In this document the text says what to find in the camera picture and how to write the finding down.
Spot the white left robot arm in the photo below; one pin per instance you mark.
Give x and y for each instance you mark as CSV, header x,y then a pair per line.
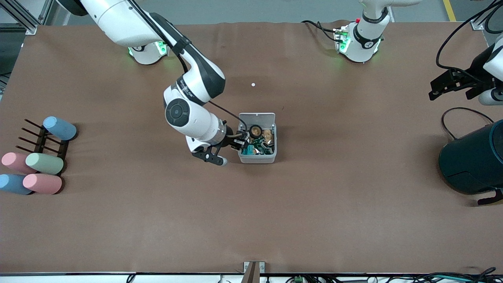
x,y
363,43

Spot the aluminium corner frame bracket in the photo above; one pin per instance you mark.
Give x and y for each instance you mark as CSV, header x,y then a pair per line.
x,y
477,26

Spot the black peg rack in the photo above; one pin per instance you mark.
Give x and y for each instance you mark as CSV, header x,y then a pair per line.
x,y
40,143

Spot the blue foam cylinder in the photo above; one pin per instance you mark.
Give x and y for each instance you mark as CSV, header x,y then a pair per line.
x,y
13,184
61,129

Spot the dark teal round container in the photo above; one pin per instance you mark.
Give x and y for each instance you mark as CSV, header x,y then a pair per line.
x,y
475,161

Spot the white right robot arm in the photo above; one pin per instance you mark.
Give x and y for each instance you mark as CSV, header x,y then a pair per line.
x,y
118,19

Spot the grey square storage box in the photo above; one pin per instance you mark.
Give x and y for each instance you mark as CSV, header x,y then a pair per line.
x,y
257,118

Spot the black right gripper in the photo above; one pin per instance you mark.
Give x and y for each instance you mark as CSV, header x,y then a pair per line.
x,y
231,140

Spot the metal clamp bracket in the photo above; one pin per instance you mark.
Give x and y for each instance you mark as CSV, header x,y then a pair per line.
x,y
254,269

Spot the brown table cover mat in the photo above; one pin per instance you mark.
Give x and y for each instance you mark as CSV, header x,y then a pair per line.
x,y
251,216

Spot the pink foam cylinder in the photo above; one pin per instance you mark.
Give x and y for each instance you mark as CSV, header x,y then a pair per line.
x,y
42,184
13,162

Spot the teal crumpled wrapper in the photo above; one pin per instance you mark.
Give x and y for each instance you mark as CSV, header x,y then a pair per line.
x,y
247,150

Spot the small green connector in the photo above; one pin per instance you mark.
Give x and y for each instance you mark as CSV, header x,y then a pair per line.
x,y
299,279

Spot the green foam cylinder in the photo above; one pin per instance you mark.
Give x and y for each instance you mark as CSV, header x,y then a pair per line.
x,y
45,164

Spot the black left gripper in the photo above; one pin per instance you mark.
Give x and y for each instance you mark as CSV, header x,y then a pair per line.
x,y
470,76

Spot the black stand foot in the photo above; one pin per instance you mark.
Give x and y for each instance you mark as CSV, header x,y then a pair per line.
x,y
491,197

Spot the brown printed wrapper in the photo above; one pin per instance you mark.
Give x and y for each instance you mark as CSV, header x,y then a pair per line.
x,y
268,135

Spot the aluminium frame profile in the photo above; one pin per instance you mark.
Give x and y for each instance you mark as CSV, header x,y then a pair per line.
x,y
23,17

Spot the grey base connector plate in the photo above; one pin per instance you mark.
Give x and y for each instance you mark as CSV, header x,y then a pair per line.
x,y
162,48

